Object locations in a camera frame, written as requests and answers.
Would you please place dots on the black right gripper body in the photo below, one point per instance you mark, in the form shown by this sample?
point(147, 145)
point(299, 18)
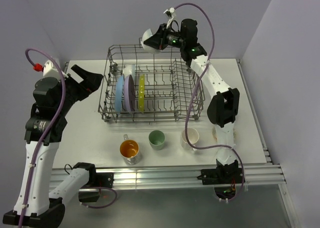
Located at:
point(172, 39)

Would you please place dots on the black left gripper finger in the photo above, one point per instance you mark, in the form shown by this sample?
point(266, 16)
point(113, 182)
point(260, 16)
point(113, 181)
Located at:
point(91, 83)
point(78, 73)

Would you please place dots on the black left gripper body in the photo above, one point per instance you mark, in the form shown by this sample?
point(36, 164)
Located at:
point(74, 92)

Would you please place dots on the white bowl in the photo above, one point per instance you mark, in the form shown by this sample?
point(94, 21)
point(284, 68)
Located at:
point(129, 69)
point(150, 42)

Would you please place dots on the blue plastic plate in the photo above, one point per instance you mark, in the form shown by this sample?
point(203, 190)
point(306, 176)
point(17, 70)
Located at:
point(118, 96)

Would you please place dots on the green polka-dot plate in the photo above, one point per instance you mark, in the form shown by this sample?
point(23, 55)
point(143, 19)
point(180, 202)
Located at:
point(141, 92)

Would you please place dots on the lilac plastic plate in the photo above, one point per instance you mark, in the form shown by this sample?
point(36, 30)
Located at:
point(129, 93)

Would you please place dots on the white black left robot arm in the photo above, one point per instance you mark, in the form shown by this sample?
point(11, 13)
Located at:
point(37, 206)

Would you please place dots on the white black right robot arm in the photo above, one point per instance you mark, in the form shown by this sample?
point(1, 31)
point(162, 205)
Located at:
point(224, 104)

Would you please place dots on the floral mug orange inside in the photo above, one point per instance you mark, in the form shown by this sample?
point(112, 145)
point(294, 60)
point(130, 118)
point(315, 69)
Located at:
point(129, 150)

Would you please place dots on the green cup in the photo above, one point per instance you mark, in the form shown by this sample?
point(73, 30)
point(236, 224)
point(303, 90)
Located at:
point(157, 139)

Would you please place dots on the cream white mug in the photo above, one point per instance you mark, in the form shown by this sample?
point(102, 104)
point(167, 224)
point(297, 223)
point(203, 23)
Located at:
point(192, 135)

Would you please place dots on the floral painted bowl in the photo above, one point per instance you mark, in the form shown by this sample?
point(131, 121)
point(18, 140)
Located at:
point(214, 134)

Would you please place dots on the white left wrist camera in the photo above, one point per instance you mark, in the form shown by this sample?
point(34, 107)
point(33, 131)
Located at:
point(48, 70)

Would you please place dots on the grey wire dish rack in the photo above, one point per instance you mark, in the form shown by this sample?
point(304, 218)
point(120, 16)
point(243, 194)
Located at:
point(169, 84)

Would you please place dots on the aluminium frame rail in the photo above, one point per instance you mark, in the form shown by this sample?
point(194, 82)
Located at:
point(173, 197)

